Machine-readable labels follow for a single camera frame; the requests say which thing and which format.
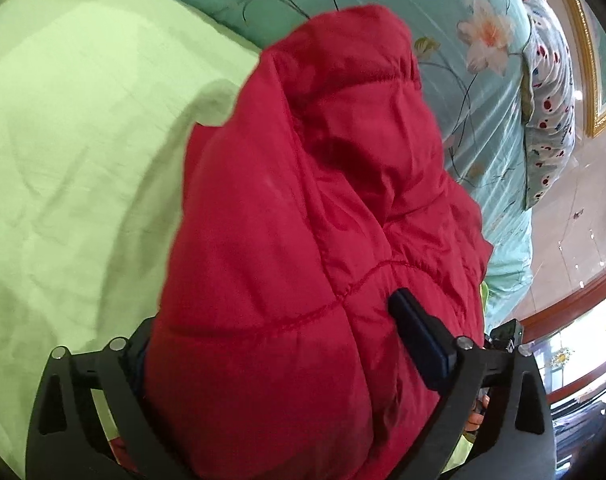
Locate wooden furniture edge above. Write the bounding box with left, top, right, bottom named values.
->
left=520, top=265, right=606, bottom=341

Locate light green bed sheet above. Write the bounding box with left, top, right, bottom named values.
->
left=0, top=0, right=490, bottom=480

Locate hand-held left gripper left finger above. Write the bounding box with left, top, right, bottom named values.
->
left=26, top=317, right=194, bottom=480

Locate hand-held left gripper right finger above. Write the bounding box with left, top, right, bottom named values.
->
left=388, top=287, right=556, bottom=480

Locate red puffer jacket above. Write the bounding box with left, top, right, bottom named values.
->
left=143, top=4, right=494, bottom=480

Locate gold picture frame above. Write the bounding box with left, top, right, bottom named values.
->
left=550, top=0, right=606, bottom=138

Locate white red-dotted pillow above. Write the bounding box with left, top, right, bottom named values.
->
left=518, top=0, right=578, bottom=211

